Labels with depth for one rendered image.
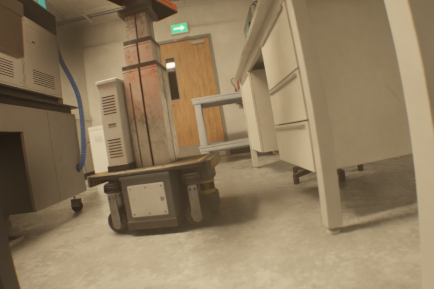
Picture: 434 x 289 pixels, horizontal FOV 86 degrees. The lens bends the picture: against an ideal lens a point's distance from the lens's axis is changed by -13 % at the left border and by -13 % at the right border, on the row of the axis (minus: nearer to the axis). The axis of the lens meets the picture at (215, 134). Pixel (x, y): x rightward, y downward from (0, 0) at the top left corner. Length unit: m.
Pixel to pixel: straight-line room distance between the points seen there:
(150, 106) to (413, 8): 1.05
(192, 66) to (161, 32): 0.85
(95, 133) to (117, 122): 3.08
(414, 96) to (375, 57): 0.63
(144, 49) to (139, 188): 0.64
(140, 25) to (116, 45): 3.78
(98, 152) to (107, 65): 1.67
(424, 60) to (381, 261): 0.50
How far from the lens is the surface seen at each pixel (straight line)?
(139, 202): 1.14
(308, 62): 0.86
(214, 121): 4.57
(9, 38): 0.62
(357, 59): 1.04
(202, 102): 3.33
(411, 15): 0.46
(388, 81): 1.09
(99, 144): 4.28
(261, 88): 2.01
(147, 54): 1.30
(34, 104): 1.72
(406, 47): 0.47
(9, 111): 1.51
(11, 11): 0.65
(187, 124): 4.60
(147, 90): 1.25
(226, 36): 4.88
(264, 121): 1.99
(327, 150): 0.85
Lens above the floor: 0.37
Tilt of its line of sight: level
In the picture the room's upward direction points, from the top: 9 degrees counter-clockwise
